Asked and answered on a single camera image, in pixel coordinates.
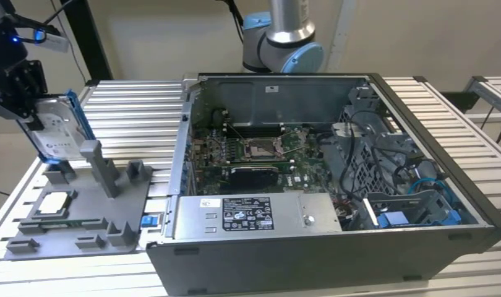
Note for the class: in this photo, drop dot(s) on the black open PC case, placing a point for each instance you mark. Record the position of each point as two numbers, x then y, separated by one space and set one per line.
274 263

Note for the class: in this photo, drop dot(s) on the metal slat side table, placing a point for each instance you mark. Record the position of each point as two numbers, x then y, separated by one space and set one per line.
497 89

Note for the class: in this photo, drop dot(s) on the silver power supply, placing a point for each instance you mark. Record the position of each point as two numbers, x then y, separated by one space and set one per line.
191 222

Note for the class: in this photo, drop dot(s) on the CPU socket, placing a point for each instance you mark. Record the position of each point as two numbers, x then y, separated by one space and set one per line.
259 151

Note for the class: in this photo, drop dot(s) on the green motherboard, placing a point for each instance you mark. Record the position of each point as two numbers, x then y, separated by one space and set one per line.
307 167

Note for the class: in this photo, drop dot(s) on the black graphics card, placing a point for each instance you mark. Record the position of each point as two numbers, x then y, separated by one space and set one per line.
253 178

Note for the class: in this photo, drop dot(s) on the blue carrier in bay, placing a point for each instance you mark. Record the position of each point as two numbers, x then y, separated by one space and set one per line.
391 219

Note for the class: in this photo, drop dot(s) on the black upright post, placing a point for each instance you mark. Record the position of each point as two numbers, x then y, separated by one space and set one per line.
89 31

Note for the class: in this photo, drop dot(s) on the thin locking lever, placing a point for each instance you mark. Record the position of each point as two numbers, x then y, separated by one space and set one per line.
241 132

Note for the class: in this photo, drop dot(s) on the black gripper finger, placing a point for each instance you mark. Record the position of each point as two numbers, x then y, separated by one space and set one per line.
26 89

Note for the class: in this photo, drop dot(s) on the blue case latch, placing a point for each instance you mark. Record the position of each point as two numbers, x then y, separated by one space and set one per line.
147 221

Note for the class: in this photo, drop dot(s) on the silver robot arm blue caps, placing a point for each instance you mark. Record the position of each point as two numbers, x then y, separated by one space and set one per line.
290 24

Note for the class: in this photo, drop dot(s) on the silver CPU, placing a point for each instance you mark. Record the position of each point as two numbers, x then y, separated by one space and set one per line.
55 202

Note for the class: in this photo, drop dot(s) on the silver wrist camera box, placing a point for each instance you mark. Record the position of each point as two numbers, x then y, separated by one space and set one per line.
2 108

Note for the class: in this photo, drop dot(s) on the grey parts rack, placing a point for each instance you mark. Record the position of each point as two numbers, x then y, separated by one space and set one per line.
97 216

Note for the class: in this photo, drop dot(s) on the black board heatsink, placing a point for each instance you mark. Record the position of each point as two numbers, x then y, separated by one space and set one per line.
219 117

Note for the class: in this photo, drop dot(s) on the white camera with blue light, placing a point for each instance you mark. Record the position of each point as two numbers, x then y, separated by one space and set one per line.
53 41

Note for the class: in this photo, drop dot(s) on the grey metal disk bay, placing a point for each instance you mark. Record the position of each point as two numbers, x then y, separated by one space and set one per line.
365 173

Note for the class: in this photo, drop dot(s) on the hard disk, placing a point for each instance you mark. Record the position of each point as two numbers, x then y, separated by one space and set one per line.
59 130

